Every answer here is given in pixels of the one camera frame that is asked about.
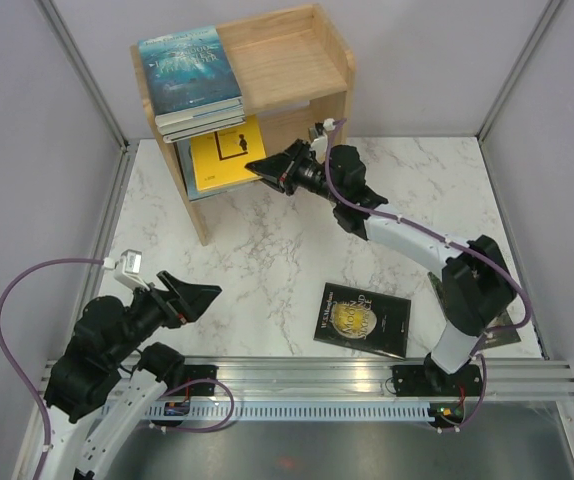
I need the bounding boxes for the aluminium frame post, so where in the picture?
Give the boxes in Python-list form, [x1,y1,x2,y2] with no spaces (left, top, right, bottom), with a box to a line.
[476,0,566,145]
[35,0,130,151]

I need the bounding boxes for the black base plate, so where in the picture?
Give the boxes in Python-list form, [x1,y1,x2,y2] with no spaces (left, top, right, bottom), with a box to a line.
[164,365,221,401]
[391,364,483,398]

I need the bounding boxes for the teal sea cover book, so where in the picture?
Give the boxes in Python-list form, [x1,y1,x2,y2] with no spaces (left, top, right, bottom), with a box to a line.
[137,26,243,127]

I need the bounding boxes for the wooden two-tier shelf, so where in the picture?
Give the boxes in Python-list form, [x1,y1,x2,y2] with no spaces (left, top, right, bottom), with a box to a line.
[130,4,356,244]

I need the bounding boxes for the white slotted cable duct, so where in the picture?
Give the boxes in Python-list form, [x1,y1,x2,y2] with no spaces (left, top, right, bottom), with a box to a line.
[101,402,463,421]

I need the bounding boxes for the aluminium mounting rail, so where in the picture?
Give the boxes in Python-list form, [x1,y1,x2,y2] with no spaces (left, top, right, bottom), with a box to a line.
[186,356,574,402]

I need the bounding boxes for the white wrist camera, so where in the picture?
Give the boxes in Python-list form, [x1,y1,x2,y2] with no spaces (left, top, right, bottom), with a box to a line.
[309,118,336,162]
[102,249,149,291]

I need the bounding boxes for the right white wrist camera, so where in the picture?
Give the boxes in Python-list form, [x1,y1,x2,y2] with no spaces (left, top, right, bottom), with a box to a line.
[309,118,336,162]

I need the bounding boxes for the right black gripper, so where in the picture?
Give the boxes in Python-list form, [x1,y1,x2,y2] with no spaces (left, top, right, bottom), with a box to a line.
[246,139,343,204]

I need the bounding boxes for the grey white book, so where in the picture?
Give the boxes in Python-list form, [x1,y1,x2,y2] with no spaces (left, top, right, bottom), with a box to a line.
[158,114,245,136]

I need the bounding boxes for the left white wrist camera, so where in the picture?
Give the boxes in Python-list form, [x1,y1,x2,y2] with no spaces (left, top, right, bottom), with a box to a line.
[102,249,149,291]

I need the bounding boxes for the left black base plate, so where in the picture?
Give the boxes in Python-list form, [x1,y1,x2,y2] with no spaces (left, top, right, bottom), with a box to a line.
[164,365,221,401]

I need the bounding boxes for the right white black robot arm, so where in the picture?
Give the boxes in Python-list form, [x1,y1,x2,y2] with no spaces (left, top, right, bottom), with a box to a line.
[245,140,517,394]

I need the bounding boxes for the Robinson Crusoe purple book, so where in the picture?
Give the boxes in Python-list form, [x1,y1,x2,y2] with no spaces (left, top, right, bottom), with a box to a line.
[162,120,245,143]

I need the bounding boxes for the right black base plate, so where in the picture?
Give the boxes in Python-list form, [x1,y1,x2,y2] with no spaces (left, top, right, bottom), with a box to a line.
[391,364,483,398]

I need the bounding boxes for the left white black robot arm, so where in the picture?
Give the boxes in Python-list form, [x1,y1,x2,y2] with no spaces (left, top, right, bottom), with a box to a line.
[35,268,222,479]

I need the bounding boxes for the light blue book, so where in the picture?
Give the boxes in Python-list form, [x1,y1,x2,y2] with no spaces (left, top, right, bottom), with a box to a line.
[175,140,249,202]

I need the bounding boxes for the right aluminium frame post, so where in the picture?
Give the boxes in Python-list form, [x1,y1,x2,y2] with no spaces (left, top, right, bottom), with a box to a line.
[476,0,566,145]

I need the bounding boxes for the black Moon and Sixpence book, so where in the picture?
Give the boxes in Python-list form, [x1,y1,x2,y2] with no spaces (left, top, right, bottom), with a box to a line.
[313,283,412,359]

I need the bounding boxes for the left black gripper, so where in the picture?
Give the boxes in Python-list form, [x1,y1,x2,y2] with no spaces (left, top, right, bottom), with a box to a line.
[108,268,222,364]

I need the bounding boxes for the left aluminium frame post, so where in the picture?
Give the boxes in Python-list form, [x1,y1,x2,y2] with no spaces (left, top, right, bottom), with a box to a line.
[35,0,130,151]

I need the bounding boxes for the green gold fantasy book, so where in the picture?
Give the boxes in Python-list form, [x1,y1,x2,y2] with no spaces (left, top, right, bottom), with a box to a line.
[426,272,522,349]

